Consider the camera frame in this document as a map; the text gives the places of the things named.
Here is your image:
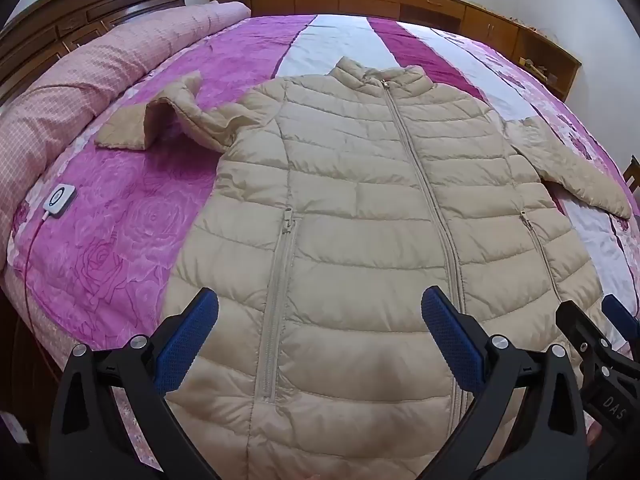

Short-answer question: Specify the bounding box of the pink checkered rolled quilt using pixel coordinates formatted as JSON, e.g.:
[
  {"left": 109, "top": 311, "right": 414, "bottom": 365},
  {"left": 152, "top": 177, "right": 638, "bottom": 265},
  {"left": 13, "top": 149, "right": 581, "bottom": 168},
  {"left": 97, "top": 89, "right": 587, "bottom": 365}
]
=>
[{"left": 0, "top": 1, "right": 251, "bottom": 261}]

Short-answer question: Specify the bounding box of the wooden chair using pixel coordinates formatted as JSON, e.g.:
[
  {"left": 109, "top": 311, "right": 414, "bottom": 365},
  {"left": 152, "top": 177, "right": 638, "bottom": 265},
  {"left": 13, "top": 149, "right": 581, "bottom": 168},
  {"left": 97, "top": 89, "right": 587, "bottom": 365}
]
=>
[{"left": 622, "top": 155, "right": 640, "bottom": 201}]

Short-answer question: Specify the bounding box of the magenta and white striped bedspread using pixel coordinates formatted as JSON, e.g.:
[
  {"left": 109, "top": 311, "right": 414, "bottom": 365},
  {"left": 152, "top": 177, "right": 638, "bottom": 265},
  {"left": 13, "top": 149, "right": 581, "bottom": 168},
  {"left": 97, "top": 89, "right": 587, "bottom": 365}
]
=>
[{"left": 5, "top": 12, "right": 640, "bottom": 461}]

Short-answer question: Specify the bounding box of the dark wooden bed headboard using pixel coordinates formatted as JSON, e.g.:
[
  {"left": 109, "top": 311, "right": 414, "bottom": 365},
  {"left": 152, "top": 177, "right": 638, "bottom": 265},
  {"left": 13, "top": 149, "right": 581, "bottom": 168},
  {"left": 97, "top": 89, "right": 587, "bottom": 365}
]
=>
[{"left": 0, "top": 0, "right": 187, "bottom": 106}]

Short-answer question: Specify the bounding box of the thin controller cable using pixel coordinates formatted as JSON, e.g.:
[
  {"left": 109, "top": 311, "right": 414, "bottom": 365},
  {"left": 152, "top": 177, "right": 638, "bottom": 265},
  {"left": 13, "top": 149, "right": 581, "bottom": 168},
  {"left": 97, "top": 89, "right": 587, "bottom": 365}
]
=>
[{"left": 22, "top": 212, "right": 51, "bottom": 351}]

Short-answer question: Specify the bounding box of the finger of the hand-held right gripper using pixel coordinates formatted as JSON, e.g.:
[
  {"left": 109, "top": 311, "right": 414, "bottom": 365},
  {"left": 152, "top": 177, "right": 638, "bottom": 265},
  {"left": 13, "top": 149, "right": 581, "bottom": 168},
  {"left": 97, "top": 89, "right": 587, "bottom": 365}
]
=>
[
  {"left": 601, "top": 294, "right": 640, "bottom": 343},
  {"left": 555, "top": 300, "right": 631, "bottom": 362}
]

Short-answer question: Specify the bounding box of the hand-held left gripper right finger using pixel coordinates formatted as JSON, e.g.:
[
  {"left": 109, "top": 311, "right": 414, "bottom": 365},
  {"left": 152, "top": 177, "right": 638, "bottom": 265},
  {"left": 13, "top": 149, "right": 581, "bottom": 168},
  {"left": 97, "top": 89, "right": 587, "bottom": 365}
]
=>
[{"left": 421, "top": 285, "right": 588, "bottom": 480}]

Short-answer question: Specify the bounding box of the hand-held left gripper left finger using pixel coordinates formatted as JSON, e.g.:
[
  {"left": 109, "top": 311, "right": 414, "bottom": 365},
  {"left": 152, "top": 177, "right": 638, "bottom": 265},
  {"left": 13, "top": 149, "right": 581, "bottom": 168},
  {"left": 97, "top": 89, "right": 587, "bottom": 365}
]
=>
[{"left": 48, "top": 287, "right": 221, "bottom": 480}]

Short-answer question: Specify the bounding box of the white square controller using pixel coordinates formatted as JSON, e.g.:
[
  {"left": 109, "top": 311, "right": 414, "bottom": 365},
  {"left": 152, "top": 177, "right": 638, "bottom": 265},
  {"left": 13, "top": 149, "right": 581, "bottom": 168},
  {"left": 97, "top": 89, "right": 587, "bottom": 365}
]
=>
[{"left": 42, "top": 184, "right": 77, "bottom": 220}]

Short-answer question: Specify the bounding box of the beige puffer jacket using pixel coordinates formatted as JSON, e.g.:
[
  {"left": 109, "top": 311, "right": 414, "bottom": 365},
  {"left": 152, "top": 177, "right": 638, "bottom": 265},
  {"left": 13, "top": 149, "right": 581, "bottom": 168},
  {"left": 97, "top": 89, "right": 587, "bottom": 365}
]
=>
[{"left": 95, "top": 56, "right": 632, "bottom": 480}]

